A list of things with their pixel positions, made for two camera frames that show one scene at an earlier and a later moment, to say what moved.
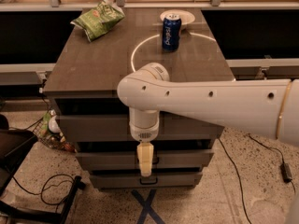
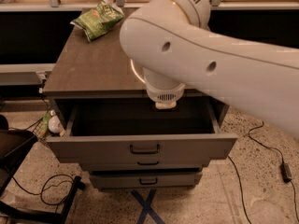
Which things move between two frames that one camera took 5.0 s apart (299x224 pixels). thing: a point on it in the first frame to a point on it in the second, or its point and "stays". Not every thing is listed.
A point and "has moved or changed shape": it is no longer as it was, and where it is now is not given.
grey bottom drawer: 135,180 stays
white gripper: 144,133 to 165,96
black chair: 14,146 stays
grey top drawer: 115,128 has moved or changed shape
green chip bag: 97,21 stays
